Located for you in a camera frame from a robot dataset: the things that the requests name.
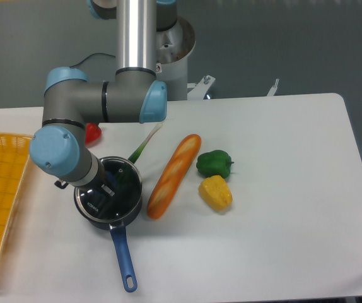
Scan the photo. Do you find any orange baguette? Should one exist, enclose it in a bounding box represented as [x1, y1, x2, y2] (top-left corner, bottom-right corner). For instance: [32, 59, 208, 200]
[146, 134, 201, 220]

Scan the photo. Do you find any green bell pepper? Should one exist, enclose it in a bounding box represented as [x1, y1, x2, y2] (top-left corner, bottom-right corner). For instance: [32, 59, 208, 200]
[196, 150, 233, 179]

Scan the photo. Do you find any black cable on floor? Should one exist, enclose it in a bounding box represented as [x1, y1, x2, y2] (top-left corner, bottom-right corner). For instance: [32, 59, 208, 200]
[70, 52, 117, 69]

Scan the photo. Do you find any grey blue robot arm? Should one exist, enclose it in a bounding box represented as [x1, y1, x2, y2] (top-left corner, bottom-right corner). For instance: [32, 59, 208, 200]
[29, 1, 167, 194]

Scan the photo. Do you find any glass pot lid blue knob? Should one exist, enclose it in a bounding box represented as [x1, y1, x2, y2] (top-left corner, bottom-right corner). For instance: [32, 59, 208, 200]
[74, 157, 142, 225]

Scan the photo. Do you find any white base bracket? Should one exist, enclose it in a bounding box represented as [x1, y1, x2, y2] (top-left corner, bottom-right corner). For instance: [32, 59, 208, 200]
[185, 74, 279, 101]

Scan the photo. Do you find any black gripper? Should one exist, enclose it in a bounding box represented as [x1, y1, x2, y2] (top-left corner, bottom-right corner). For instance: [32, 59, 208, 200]
[54, 159, 115, 197]

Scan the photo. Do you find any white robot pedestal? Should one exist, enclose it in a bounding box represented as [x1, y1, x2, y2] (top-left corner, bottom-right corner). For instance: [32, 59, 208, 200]
[156, 16, 196, 101]

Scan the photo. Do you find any red bell pepper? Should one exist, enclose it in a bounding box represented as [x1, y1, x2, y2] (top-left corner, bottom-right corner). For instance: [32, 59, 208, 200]
[85, 122, 102, 145]

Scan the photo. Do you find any yellow bell pepper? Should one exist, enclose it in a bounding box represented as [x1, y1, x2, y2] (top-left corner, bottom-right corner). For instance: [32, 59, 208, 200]
[198, 175, 233, 211]

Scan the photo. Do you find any green spring onion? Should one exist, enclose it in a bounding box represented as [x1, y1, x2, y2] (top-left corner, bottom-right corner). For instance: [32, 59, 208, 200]
[105, 122, 163, 196]

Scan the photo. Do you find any dark pot blue handle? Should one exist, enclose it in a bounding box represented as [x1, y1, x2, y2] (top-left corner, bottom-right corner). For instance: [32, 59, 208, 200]
[73, 156, 144, 294]

